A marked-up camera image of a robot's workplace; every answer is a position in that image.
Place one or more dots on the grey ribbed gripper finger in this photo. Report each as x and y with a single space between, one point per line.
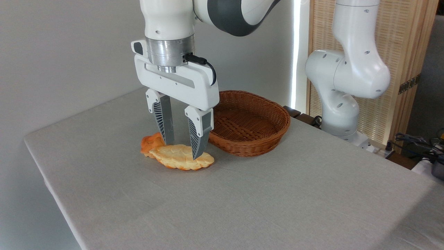
199 139
165 121

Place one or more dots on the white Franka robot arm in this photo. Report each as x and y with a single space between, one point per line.
347 76

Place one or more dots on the grey tablecloth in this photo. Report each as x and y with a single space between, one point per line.
242 201

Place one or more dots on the metal screen hinge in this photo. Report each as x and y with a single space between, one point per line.
409 84

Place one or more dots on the dark wooden side table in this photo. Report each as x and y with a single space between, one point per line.
305 118

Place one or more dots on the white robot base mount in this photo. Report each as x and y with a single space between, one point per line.
364 141

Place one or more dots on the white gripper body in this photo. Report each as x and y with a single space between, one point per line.
180 83

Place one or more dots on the braided pale bread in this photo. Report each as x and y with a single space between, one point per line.
175 160

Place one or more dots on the round orange bun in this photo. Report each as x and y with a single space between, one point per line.
150 141

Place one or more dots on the wooden slatted folding screen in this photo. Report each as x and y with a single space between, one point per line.
402 34

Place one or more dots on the brown wicker basket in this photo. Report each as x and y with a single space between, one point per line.
249 133

